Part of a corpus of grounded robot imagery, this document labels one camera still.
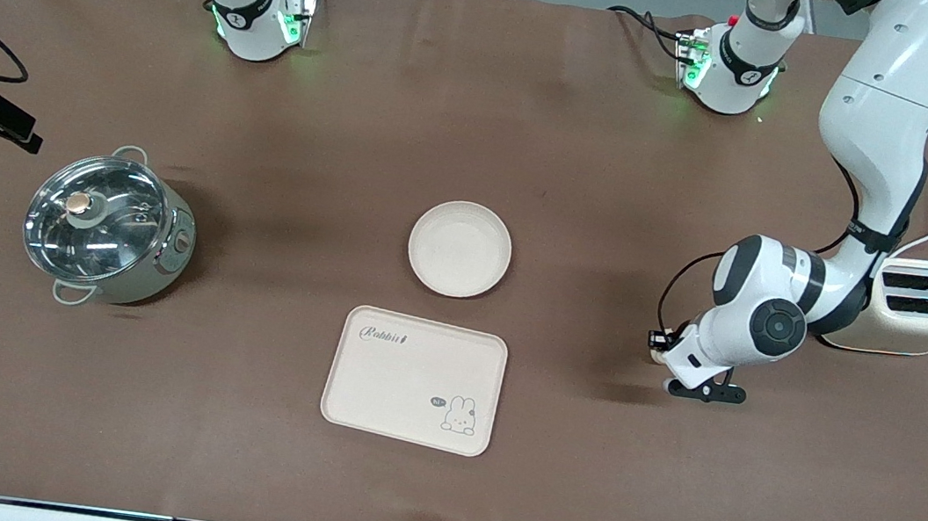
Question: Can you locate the round beige plate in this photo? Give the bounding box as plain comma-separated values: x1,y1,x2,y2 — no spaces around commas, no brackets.
402,195,518,305

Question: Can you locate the glass pot lid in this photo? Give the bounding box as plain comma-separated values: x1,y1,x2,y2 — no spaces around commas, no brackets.
18,148,176,294

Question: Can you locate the brown table mat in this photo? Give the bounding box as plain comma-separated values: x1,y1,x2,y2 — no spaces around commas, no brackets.
0,0,928,521

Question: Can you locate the pale green electric cooking pot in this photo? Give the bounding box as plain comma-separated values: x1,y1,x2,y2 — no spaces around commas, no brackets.
14,134,207,321

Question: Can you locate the beige rabbit print tray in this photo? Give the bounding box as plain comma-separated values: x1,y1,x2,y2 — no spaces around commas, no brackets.
315,301,513,461

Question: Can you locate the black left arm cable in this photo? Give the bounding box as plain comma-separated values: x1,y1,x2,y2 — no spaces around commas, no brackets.
653,138,868,359

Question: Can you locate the black left base cable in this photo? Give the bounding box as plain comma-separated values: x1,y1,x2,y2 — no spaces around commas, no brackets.
602,3,694,66

